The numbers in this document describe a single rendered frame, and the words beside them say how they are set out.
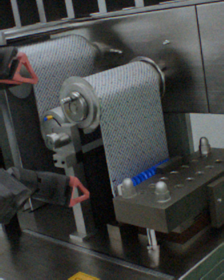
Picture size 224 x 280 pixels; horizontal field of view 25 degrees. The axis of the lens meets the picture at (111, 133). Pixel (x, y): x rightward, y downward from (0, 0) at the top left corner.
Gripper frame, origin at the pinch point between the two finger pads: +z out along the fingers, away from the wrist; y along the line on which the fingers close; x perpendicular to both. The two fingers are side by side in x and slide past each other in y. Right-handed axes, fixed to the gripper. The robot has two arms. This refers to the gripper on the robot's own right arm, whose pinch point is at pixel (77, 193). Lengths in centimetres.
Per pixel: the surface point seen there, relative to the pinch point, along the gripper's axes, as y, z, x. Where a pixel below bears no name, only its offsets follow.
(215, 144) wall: -147, 284, 63
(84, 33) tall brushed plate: -34, 20, 51
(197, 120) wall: -162, 273, 81
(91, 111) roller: -0.5, -0.6, 20.0
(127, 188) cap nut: 8.1, 7.8, 3.4
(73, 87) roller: -5.6, -3.6, 25.2
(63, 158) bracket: -7.6, -0.3, 7.7
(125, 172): 0.7, 14.4, 7.6
